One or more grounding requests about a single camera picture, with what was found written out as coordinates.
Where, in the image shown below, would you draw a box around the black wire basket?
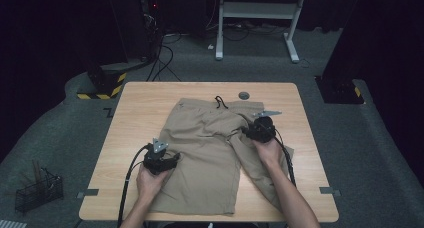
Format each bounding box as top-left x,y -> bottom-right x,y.
14,167 -> 64,214

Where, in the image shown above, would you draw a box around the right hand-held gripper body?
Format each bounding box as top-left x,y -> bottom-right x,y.
247,110 -> 283,144

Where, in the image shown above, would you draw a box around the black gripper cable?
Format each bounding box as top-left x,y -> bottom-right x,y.
116,142 -> 151,228
273,127 -> 298,189

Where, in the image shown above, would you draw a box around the person's right hand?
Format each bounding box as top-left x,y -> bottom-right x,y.
251,137 -> 285,172

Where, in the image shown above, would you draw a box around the khaki shorts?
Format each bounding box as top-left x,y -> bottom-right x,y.
148,95 -> 295,217

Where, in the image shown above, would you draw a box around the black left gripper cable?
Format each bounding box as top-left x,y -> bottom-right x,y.
116,142 -> 151,228

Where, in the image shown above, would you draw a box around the black floor cables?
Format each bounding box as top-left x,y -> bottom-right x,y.
145,31 -> 183,83

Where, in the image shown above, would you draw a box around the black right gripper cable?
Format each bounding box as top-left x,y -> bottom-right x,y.
273,127 -> 298,189

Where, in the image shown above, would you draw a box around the person's left hand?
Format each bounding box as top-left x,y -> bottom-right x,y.
135,163 -> 172,203

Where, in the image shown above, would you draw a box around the dark computer tower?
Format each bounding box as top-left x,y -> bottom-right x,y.
139,0 -> 165,34

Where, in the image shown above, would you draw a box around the white metal desk frame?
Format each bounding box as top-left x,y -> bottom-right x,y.
214,0 -> 309,64

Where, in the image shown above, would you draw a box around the black yellow striped stand base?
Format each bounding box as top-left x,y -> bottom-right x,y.
76,62 -> 129,101

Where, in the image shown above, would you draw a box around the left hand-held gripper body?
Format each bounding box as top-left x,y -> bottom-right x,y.
142,137 -> 174,176

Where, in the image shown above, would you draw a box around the grey tape strip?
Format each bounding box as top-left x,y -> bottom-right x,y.
319,186 -> 342,198
77,188 -> 100,200

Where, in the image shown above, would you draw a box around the black stand base yellow mark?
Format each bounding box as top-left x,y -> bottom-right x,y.
314,75 -> 365,106

